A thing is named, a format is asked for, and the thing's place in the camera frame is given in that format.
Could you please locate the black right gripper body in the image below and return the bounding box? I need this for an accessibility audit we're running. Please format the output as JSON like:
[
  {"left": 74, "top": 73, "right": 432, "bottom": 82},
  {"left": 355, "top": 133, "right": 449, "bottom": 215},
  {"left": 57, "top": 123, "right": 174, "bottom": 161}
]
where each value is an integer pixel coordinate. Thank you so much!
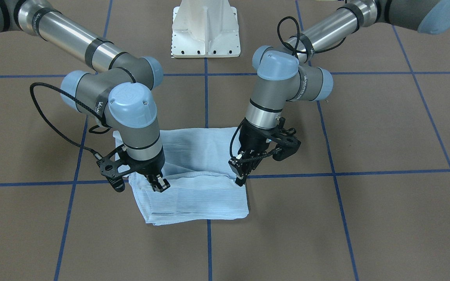
[{"left": 127, "top": 148, "right": 165, "bottom": 180}]

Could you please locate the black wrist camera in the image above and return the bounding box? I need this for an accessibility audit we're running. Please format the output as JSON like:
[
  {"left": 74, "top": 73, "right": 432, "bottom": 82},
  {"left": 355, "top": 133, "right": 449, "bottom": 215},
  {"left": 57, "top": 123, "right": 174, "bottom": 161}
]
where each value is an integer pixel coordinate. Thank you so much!
[
  {"left": 93, "top": 144, "right": 127, "bottom": 192},
  {"left": 267, "top": 117, "right": 301, "bottom": 161}
]

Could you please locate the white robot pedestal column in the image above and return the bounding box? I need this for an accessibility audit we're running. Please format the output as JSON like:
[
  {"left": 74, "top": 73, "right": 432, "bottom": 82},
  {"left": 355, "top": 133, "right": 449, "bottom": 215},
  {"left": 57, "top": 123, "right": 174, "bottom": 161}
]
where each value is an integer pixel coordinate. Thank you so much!
[{"left": 170, "top": 0, "right": 241, "bottom": 59}]

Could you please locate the light blue button-up shirt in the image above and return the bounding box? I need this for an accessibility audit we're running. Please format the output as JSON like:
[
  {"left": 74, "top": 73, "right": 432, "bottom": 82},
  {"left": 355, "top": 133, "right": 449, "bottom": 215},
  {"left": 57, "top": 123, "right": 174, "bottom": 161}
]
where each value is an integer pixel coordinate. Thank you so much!
[{"left": 127, "top": 127, "right": 249, "bottom": 226}]

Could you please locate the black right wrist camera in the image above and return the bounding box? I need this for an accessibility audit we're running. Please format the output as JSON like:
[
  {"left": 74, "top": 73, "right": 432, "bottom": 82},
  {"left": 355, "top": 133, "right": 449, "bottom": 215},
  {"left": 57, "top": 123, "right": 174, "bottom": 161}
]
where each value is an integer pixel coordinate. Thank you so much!
[{"left": 93, "top": 144, "right": 127, "bottom": 192}]

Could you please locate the brown paper table cover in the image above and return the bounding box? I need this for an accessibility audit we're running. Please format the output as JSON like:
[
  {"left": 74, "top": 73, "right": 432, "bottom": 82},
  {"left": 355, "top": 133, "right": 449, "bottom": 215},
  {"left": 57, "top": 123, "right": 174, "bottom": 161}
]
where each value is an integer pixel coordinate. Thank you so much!
[{"left": 0, "top": 0, "right": 450, "bottom": 281}]

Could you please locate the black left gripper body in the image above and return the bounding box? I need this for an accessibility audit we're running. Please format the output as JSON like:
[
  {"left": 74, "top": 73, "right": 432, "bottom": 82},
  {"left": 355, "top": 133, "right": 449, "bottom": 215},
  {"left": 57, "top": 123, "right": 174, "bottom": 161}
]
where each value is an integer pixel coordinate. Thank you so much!
[{"left": 229, "top": 121, "right": 280, "bottom": 178}]

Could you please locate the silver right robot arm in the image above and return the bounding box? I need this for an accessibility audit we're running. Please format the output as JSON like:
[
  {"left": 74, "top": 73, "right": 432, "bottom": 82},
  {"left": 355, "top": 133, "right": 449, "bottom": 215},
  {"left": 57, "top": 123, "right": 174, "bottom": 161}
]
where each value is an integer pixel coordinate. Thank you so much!
[{"left": 0, "top": 0, "right": 170, "bottom": 192}]

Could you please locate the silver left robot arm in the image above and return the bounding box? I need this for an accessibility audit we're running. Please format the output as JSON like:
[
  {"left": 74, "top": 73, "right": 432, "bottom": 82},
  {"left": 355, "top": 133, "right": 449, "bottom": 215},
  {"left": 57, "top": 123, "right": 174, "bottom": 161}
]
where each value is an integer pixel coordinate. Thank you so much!
[{"left": 229, "top": 0, "right": 450, "bottom": 186}]

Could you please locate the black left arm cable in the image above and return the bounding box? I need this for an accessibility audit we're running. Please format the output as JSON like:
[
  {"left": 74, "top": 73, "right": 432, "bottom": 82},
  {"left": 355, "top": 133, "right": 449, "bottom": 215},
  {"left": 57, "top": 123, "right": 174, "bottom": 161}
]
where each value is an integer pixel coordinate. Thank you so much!
[{"left": 230, "top": 16, "right": 346, "bottom": 160}]

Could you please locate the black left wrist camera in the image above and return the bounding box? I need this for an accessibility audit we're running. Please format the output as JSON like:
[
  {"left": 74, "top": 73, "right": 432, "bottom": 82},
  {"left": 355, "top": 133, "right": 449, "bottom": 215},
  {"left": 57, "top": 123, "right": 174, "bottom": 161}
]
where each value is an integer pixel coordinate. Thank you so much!
[{"left": 267, "top": 117, "right": 301, "bottom": 161}]

